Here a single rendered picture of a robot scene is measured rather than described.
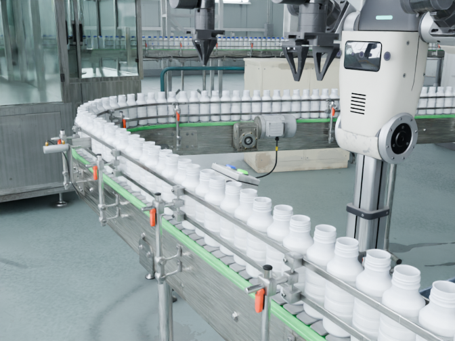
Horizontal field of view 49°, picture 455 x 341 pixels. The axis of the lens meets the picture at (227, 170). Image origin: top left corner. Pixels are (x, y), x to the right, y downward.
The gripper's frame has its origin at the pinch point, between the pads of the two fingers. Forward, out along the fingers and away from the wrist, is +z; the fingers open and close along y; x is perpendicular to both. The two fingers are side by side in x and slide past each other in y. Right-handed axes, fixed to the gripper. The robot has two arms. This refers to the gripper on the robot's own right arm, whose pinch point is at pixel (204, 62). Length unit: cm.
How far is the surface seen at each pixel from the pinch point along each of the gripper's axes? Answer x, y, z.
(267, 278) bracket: 67, 25, 31
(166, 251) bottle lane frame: 15, 19, 49
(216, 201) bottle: 35.1, 16.2, 28.8
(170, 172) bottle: 10.9, 15.9, 28.0
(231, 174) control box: 17.9, 1.1, 28.9
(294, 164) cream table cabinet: -277, -273, 131
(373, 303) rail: 84, 18, 29
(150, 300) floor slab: -108, -28, 141
